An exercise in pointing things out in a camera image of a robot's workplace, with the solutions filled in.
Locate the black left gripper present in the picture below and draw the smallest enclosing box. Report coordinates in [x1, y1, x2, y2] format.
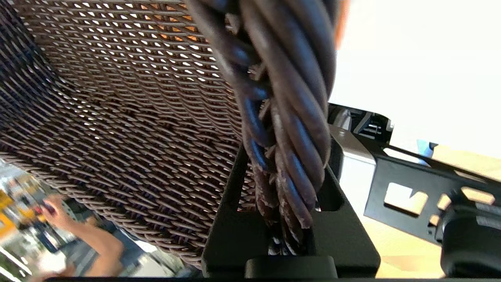
[439, 202, 501, 279]

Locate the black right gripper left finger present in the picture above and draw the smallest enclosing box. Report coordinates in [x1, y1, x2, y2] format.
[202, 146, 274, 278]

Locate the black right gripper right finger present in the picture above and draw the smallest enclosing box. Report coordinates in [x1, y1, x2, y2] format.
[312, 165, 381, 278]

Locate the dark brown wicker basket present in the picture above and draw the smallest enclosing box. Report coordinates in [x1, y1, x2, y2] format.
[0, 0, 341, 271]

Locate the orange wicker basket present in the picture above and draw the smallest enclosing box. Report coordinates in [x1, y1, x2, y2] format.
[139, 0, 351, 51]

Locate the background person forearm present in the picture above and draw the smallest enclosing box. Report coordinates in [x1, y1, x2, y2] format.
[59, 213, 125, 278]

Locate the background person hand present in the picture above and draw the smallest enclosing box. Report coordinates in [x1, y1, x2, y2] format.
[40, 194, 77, 231]

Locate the small light blue object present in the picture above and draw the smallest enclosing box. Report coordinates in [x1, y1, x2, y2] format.
[416, 139, 438, 158]

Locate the yellow background equipment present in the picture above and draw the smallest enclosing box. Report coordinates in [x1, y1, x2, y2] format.
[0, 184, 24, 237]

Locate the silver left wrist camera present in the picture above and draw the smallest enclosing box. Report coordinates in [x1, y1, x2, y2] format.
[329, 125, 377, 196]

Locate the black metal camera bracket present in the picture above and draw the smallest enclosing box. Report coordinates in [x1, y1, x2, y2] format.
[328, 103, 501, 245]

